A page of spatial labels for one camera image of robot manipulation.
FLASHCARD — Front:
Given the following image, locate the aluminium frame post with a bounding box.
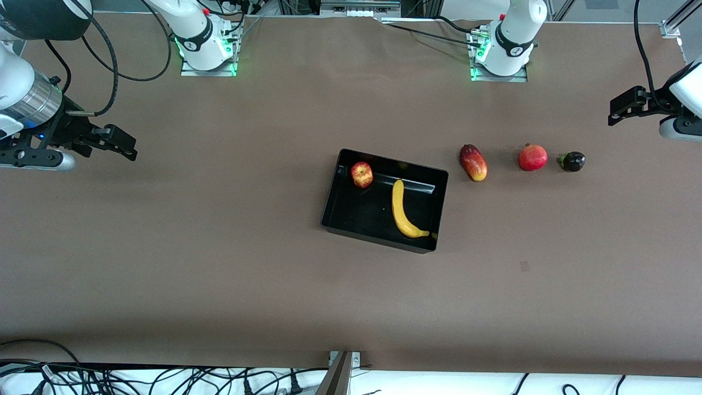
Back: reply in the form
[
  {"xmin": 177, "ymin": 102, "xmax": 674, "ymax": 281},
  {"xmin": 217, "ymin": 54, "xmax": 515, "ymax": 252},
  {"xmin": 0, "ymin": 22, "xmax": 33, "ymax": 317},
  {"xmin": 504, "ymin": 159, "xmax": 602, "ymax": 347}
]
[{"xmin": 315, "ymin": 351, "xmax": 363, "ymax": 395}]

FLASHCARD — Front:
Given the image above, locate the red yellow apple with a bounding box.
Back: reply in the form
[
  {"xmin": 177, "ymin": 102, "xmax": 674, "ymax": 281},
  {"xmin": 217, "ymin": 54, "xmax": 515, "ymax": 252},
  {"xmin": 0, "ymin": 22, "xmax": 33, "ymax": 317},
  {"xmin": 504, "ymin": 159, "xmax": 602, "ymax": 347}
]
[{"xmin": 351, "ymin": 161, "xmax": 374, "ymax": 189}]

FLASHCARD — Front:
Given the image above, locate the aluminium profile rail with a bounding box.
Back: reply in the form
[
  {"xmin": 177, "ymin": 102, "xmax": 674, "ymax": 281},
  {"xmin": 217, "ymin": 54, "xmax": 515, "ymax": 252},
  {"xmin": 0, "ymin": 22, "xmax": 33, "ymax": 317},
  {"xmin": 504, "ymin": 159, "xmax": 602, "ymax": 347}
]
[{"xmin": 660, "ymin": 0, "xmax": 702, "ymax": 39}]

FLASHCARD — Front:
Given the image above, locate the grey power strip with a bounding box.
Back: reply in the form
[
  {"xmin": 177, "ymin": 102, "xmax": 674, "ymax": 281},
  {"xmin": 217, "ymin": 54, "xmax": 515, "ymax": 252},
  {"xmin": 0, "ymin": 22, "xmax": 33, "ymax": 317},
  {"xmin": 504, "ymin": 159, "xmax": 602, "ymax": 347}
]
[{"xmin": 320, "ymin": 0, "xmax": 401, "ymax": 18}]

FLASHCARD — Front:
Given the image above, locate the red yellow mango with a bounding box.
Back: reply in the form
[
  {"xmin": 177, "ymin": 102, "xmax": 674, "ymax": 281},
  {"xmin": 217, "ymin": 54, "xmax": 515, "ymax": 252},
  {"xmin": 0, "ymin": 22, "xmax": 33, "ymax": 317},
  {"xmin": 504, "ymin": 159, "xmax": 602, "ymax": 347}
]
[{"xmin": 460, "ymin": 144, "xmax": 488, "ymax": 182}]

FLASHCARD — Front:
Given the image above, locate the yellow banana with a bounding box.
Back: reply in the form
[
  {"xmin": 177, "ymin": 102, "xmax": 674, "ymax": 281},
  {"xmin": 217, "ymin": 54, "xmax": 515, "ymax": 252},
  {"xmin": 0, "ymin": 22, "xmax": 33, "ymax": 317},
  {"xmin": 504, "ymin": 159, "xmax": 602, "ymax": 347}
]
[{"xmin": 392, "ymin": 179, "xmax": 430, "ymax": 239}]

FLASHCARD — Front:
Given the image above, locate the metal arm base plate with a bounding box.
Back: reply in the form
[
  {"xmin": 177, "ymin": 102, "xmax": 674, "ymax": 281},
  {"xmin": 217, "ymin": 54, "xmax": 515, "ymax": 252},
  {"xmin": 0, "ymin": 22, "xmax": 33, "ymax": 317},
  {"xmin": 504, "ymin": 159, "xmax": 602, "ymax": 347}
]
[
  {"xmin": 466, "ymin": 29, "xmax": 530, "ymax": 83},
  {"xmin": 179, "ymin": 21, "xmax": 242, "ymax": 77}
]

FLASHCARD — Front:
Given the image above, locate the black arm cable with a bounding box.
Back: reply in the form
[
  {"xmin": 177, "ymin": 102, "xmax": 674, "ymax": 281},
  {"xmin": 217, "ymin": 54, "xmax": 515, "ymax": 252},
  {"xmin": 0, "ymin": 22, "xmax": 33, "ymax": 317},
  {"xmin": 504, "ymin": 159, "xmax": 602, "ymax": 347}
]
[
  {"xmin": 633, "ymin": 0, "xmax": 659, "ymax": 108},
  {"xmin": 67, "ymin": 14, "xmax": 120, "ymax": 117},
  {"xmin": 81, "ymin": 0, "xmax": 173, "ymax": 83},
  {"xmin": 44, "ymin": 39, "xmax": 73, "ymax": 95}
]

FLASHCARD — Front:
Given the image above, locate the dark purple mangosteen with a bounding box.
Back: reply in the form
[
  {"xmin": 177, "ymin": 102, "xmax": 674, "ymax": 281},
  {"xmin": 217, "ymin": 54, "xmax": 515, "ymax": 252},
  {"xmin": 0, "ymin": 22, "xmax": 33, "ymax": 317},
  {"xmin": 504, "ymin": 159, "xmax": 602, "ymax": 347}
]
[{"xmin": 557, "ymin": 151, "xmax": 586, "ymax": 173}]

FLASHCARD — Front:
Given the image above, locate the black base cable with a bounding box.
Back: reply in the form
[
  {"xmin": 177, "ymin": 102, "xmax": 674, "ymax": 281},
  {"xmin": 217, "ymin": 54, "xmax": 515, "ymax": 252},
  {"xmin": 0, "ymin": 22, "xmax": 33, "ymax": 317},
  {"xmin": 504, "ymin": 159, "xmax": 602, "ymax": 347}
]
[{"xmin": 383, "ymin": 15, "xmax": 490, "ymax": 50}]

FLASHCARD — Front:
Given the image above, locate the black rectangular plastic box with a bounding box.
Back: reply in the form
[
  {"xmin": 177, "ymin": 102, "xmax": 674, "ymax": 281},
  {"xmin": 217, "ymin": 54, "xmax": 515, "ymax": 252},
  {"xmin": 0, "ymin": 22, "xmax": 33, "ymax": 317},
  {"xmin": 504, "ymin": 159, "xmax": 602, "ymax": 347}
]
[{"xmin": 321, "ymin": 149, "xmax": 449, "ymax": 254}]

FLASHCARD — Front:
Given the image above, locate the red pomegranate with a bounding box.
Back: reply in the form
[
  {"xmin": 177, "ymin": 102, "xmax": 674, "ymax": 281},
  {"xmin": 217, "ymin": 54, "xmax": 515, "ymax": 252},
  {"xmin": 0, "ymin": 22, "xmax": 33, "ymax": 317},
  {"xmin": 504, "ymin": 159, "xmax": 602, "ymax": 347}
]
[{"xmin": 518, "ymin": 143, "xmax": 548, "ymax": 172}]

